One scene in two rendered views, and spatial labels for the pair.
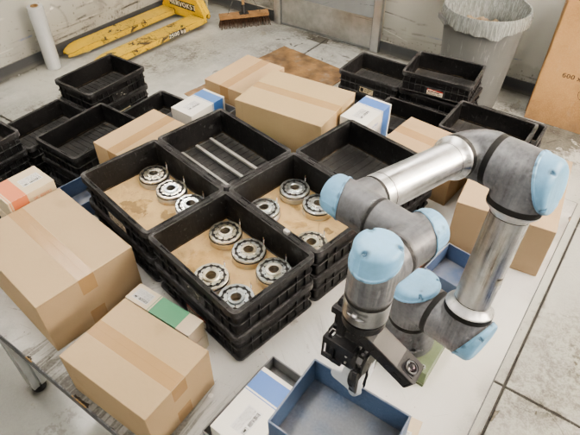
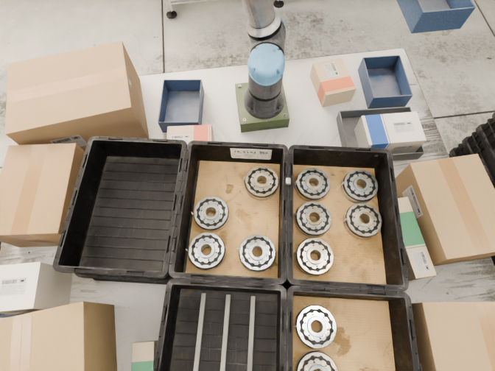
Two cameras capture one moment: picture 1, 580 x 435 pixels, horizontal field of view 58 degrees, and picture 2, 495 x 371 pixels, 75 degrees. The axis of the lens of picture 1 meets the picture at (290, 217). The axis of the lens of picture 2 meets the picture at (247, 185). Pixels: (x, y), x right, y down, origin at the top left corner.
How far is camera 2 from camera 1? 1.45 m
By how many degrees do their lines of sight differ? 64
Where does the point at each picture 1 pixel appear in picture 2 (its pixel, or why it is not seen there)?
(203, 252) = (344, 260)
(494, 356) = (227, 71)
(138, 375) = (468, 184)
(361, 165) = (111, 230)
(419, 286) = (270, 54)
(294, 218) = (239, 224)
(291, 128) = (93, 356)
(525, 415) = not seen: hidden behind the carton
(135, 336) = (456, 216)
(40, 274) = not seen: outside the picture
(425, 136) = (22, 197)
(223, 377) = not seen: hidden behind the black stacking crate
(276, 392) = (374, 126)
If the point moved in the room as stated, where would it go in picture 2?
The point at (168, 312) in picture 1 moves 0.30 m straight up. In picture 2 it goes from (409, 228) to (473, 191)
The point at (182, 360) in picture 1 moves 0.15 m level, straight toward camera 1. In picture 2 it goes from (432, 171) to (443, 133)
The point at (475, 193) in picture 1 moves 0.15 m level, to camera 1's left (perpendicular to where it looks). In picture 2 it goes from (109, 101) to (135, 129)
